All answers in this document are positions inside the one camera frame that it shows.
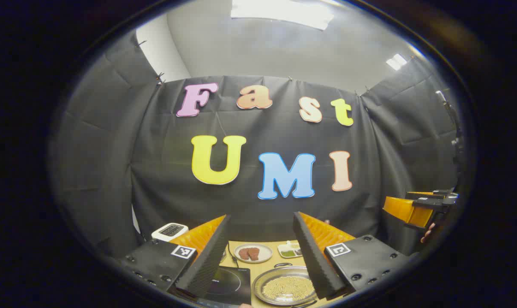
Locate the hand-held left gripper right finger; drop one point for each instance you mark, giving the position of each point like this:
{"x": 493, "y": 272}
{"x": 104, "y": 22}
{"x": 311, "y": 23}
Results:
{"x": 314, "y": 261}

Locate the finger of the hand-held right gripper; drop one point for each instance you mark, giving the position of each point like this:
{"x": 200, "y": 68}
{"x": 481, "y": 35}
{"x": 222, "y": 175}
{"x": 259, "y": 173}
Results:
{"x": 406, "y": 211}
{"x": 429, "y": 194}

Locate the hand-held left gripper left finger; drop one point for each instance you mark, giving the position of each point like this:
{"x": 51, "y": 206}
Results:
{"x": 207, "y": 265}

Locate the stainless steel pot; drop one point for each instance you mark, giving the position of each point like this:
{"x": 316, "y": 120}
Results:
{"x": 284, "y": 271}

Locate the black induction cooktop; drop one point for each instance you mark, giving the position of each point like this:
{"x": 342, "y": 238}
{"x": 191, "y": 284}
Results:
{"x": 233, "y": 284}

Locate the pile of green mung beans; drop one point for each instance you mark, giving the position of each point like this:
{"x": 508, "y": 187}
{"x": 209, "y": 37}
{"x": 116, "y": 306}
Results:
{"x": 287, "y": 253}

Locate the white divided dish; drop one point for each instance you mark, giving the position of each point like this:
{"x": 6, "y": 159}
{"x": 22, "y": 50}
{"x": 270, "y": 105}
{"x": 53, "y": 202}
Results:
{"x": 284, "y": 246}

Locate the pile of yellow soybeans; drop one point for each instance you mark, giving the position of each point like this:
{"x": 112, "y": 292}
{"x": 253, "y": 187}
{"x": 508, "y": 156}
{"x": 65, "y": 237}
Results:
{"x": 288, "y": 288}

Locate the brown meat patty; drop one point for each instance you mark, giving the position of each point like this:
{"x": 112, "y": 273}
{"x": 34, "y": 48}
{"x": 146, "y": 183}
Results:
{"x": 244, "y": 253}
{"x": 254, "y": 253}

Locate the white oval plate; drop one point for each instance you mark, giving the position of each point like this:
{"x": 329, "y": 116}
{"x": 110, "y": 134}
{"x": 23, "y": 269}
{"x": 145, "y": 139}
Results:
{"x": 265, "y": 254}

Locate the white kitchen scale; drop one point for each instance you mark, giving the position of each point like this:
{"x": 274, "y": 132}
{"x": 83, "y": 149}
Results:
{"x": 169, "y": 231}

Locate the small ceiling light panel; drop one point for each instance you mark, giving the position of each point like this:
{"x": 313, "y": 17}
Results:
{"x": 396, "y": 61}

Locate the large ceiling light panel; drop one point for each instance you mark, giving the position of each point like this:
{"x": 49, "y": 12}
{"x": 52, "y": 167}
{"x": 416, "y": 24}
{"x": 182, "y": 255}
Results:
{"x": 280, "y": 13}

